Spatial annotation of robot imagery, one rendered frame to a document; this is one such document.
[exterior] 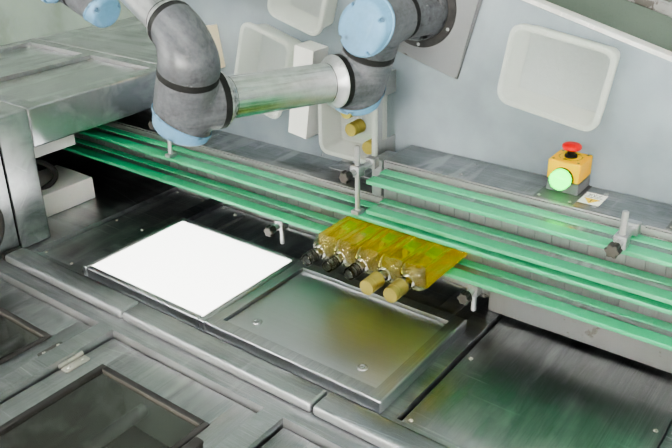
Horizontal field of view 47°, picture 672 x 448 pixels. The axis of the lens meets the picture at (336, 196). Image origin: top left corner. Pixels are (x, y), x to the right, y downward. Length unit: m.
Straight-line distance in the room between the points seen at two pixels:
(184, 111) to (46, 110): 0.79
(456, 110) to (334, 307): 0.53
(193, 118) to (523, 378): 0.83
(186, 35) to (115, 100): 0.92
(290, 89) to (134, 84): 0.86
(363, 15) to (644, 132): 0.61
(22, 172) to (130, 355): 0.66
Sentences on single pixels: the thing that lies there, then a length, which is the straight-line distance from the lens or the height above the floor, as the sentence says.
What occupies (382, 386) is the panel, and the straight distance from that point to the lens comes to 1.53.
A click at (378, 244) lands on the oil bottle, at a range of 1.70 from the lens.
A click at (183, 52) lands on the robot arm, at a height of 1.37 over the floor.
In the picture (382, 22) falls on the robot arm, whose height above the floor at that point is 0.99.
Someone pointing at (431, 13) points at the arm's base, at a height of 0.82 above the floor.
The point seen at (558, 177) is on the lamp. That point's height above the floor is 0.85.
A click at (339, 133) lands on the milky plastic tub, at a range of 2.00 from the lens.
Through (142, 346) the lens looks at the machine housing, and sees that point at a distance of 1.76.
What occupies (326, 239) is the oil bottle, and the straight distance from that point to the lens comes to 1.73.
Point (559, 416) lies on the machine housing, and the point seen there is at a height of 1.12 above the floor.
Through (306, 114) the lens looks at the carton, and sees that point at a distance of 2.01.
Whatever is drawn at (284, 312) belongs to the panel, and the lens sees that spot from 1.76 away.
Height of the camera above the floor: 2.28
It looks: 46 degrees down
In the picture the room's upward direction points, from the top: 120 degrees counter-clockwise
